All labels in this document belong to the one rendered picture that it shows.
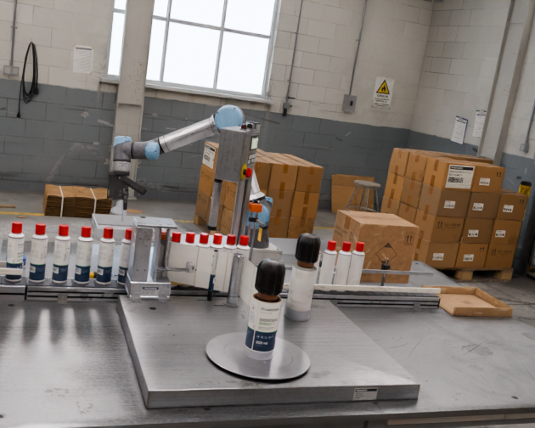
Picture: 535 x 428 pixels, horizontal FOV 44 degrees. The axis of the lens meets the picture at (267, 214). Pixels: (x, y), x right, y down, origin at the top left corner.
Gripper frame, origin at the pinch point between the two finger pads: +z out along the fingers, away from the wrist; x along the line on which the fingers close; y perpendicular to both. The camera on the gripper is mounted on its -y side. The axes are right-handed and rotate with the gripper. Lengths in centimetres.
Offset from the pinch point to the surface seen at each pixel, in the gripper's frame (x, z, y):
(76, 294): 50, 29, 22
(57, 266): 50, 20, 29
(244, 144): 63, -26, -32
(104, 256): 51, 16, 14
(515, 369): 104, 49, -120
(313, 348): 98, 42, -46
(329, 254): 54, 12, -72
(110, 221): 0.0, 1.3, 5.5
